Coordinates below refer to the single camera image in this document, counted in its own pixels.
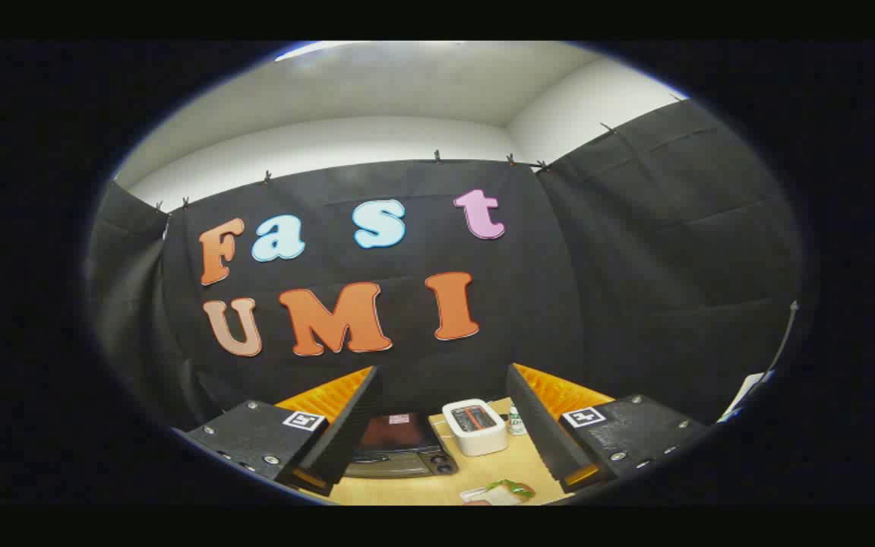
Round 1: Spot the white pop-up toaster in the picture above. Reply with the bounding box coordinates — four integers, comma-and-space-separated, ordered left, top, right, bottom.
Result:
442, 398, 508, 457

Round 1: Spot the lettuce sandwich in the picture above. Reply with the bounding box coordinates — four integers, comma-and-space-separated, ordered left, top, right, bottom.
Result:
468, 479, 537, 506

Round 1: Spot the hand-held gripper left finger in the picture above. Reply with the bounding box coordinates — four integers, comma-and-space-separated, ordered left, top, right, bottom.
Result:
175, 365, 384, 498

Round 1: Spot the black toaster oven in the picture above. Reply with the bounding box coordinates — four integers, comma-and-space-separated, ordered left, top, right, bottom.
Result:
343, 413, 460, 479

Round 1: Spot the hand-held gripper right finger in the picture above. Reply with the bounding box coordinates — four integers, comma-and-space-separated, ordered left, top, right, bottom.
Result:
506, 363, 709, 495

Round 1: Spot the black backdrop cloth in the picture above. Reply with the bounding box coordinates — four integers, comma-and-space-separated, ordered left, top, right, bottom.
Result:
84, 99, 803, 434

